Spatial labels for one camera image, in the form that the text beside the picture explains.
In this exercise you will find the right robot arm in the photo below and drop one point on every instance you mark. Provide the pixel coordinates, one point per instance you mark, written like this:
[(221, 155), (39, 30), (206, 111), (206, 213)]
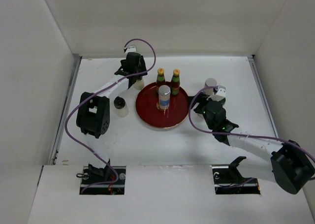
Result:
[(289, 165)]

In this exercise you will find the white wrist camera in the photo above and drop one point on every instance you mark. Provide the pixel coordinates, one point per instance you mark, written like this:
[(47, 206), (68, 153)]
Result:
[(130, 49), (219, 94)]

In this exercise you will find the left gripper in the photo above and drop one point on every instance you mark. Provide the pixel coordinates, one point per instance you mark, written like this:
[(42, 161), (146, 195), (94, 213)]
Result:
[(141, 69)]

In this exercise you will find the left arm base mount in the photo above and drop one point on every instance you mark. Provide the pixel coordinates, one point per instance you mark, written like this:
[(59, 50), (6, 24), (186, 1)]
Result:
[(101, 181)]

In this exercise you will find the silver-lid spice jar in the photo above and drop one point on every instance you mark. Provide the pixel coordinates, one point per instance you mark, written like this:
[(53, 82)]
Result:
[(210, 86), (164, 97)]

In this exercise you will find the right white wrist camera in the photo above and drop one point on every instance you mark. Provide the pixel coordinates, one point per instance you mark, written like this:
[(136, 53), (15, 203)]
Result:
[(219, 94)]

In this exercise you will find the red round tray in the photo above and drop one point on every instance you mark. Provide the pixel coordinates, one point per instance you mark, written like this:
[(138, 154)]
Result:
[(149, 112)]

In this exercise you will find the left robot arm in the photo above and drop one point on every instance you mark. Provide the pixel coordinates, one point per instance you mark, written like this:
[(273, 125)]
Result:
[(93, 113)]

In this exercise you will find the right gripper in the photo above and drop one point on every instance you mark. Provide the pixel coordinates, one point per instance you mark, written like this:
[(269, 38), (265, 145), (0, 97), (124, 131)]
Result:
[(200, 97)]

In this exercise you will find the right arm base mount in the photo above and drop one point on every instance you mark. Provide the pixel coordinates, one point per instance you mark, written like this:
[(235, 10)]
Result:
[(229, 181)]

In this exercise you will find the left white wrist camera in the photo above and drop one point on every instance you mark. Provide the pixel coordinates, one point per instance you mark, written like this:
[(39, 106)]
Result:
[(130, 49)]

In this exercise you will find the sauce bottle yellow cap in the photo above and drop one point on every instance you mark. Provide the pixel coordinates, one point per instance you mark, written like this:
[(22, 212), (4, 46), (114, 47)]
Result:
[(160, 79), (175, 82)]

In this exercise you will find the dark-cap grinder jar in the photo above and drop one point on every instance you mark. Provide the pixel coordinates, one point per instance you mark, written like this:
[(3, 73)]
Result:
[(139, 84), (120, 106)]

